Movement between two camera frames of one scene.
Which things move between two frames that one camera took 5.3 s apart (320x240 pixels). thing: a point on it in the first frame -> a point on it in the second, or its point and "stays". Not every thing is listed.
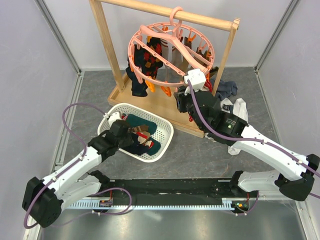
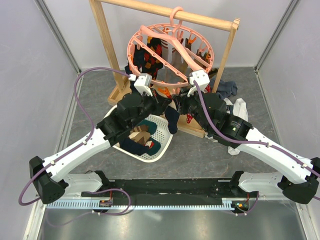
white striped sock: [238, 108] stays
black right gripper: [180, 98] stays
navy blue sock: [135, 146] -> [172, 115]
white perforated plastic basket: [164, 131] stays
